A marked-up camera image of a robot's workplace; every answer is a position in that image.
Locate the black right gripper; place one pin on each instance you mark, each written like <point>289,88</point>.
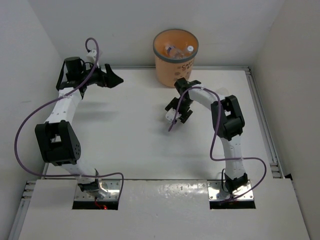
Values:
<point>185,116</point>

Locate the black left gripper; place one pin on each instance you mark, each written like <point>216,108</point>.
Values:
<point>107,79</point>

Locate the clear bottle white label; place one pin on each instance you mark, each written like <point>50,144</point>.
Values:
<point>188,50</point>

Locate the clear bottle blue label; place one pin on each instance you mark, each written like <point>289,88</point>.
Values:
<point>174,52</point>

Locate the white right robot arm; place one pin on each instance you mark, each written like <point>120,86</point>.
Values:
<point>227,120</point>

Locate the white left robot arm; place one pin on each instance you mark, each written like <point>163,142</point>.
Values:
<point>57,141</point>

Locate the orange paper bin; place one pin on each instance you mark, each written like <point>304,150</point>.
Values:
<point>169,70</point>

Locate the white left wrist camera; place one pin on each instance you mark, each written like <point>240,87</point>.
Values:
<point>92,55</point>

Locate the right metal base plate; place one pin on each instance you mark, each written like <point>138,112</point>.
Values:
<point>216,193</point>

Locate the metal base plate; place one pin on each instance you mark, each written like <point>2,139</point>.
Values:
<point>112,190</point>
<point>216,193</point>

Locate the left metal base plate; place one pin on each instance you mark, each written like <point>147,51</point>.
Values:
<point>112,190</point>

